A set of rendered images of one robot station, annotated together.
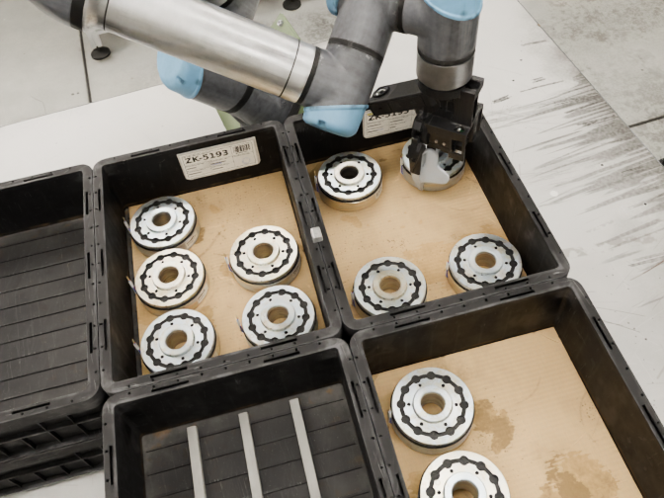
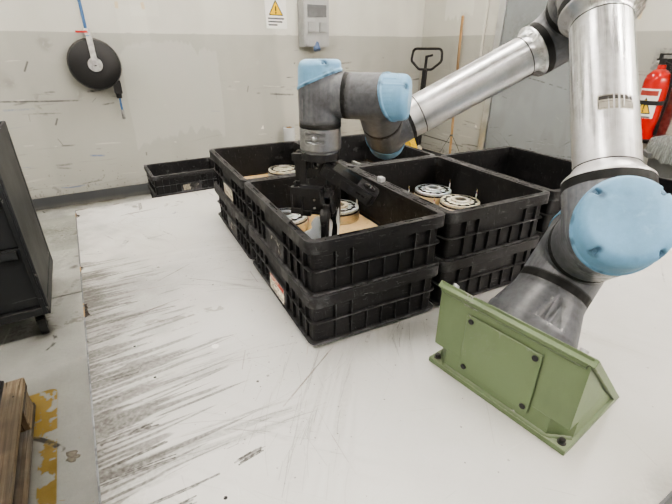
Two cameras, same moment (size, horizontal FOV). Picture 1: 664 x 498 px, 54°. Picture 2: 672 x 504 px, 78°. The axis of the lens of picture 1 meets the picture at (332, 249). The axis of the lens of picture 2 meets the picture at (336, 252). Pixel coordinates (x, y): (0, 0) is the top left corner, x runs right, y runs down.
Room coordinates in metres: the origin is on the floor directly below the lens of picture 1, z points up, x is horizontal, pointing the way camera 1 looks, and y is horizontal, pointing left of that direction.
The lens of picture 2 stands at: (1.42, -0.40, 1.22)
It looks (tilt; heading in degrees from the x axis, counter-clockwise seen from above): 26 degrees down; 161
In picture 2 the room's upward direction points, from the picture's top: straight up
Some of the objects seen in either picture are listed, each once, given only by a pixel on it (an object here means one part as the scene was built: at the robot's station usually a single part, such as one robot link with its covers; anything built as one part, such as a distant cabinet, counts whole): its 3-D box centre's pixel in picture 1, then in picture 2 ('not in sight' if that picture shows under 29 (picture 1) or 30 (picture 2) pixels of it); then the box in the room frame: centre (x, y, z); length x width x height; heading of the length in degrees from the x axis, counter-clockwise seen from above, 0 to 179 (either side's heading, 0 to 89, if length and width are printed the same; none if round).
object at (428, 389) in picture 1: (432, 403); not in sight; (0.30, -0.10, 0.86); 0.05 x 0.05 x 0.01
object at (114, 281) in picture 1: (213, 263); (439, 202); (0.56, 0.17, 0.87); 0.40 x 0.30 x 0.11; 8
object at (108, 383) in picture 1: (206, 242); (442, 183); (0.56, 0.17, 0.92); 0.40 x 0.30 x 0.02; 8
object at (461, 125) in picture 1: (446, 110); (317, 182); (0.68, -0.19, 0.99); 0.09 x 0.08 x 0.12; 56
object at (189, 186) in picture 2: not in sight; (189, 202); (-1.15, -0.47, 0.37); 0.40 x 0.30 x 0.45; 102
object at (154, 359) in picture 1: (177, 342); (433, 189); (0.44, 0.22, 0.86); 0.10 x 0.10 x 0.01
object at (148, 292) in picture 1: (169, 277); (460, 201); (0.55, 0.24, 0.86); 0.10 x 0.10 x 0.01
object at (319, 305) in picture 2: not in sight; (334, 264); (0.60, -0.12, 0.76); 0.40 x 0.30 x 0.12; 8
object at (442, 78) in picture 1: (446, 61); (319, 140); (0.68, -0.18, 1.07); 0.08 x 0.08 x 0.05
